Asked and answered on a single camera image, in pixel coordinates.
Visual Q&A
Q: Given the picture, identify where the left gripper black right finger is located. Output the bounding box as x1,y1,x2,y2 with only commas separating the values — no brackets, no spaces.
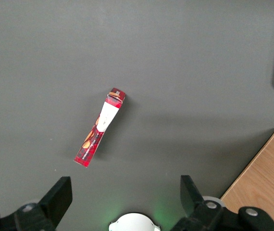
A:
170,175,274,231

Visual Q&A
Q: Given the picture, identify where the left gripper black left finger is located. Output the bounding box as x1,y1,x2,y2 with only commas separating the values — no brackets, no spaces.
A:
0,176,73,231

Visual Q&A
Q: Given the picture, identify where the red cookie box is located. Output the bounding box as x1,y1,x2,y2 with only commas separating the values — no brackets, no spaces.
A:
73,87,127,168

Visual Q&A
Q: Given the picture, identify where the wooden drawer cabinet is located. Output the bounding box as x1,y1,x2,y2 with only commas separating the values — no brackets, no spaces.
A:
220,127,274,231

